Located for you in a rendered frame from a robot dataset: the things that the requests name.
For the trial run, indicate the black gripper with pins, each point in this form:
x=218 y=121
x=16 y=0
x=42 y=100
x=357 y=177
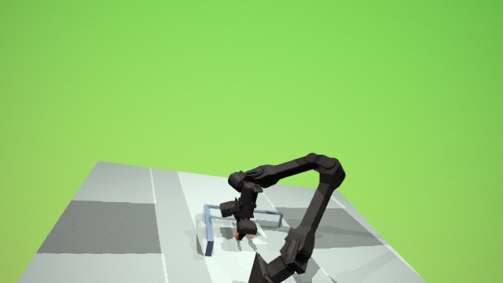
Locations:
x=244 y=224

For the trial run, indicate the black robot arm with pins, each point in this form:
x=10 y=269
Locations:
x=299 y=243

